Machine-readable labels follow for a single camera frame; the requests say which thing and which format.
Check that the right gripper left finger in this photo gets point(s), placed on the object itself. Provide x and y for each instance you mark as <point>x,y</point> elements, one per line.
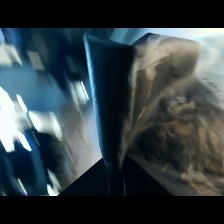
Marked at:
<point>95,181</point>

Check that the white garment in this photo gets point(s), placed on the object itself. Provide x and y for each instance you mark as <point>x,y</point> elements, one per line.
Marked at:
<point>166,100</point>

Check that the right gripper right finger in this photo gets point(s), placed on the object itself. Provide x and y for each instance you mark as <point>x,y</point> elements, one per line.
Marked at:
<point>143,181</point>

